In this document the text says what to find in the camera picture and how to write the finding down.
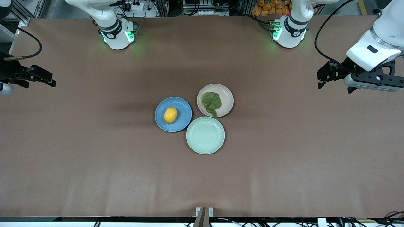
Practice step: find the blue plate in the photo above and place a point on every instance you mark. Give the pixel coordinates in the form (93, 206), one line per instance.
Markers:
(184, 108)

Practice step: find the aluminium frame profile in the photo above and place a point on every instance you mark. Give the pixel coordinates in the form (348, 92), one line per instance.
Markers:
(22, 15)

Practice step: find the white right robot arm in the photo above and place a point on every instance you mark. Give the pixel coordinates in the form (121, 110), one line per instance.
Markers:
(115, 34)

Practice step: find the yellow lemon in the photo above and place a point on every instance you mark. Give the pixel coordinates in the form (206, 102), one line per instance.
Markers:
(170, 115)

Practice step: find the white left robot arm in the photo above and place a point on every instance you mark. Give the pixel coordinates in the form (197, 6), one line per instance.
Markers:
(288, 34)

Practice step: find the mint green plate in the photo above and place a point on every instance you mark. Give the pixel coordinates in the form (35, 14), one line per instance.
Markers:
(205, 135)

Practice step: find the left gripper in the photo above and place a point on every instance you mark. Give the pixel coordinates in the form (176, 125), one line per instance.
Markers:
(342, 70)

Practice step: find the white power strip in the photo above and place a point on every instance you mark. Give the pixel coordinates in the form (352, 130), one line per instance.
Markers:
(140, 6)

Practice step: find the metal table edge bracket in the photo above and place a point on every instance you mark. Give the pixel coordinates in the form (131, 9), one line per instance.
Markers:
(204, 217)

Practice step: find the bag of oranges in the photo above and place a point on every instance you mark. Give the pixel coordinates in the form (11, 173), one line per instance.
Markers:
(265, 8)

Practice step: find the beige pink plate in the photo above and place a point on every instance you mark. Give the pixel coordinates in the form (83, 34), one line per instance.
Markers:
(225, 101)

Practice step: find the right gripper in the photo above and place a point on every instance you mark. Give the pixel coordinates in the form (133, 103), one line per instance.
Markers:
(7, 71)

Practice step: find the green lettuce leaf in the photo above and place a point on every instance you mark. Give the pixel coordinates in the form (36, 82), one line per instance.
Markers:
(211, 101)

